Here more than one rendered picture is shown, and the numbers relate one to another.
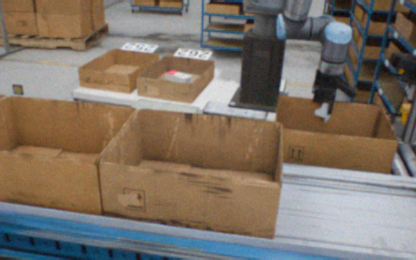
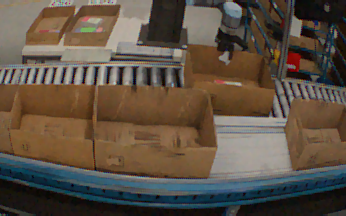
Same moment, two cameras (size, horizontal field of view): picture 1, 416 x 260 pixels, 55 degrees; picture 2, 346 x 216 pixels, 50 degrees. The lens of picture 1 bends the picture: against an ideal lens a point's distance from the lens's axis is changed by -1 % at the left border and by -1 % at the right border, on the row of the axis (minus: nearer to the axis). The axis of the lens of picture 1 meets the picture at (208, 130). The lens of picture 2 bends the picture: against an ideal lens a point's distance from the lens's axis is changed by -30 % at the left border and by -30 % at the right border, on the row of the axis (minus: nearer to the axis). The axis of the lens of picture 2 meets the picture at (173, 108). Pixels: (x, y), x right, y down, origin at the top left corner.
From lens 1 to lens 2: 0.81 m
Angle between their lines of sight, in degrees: 19
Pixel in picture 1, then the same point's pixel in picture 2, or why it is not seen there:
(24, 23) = not seen: outside the picture
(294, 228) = (219, 167)
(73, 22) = not seen: outside the picture
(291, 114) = (198, 57)
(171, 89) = (89, 38)
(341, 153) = (242, 99)
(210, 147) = (150, 109)
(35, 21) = not seen: outside the picture
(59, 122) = (45, 97)
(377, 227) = (264, 157)
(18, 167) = (48, 142)
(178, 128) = (125, 97)
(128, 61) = (52, 14)
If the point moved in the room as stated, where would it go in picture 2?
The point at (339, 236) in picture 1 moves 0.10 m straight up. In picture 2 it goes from (244, 168) to (251, 148)
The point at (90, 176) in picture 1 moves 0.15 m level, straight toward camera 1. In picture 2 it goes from (89, 148) to (109, 179)
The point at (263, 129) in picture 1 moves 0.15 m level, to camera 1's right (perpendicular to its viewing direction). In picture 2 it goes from (194, 95) to (233, 94)
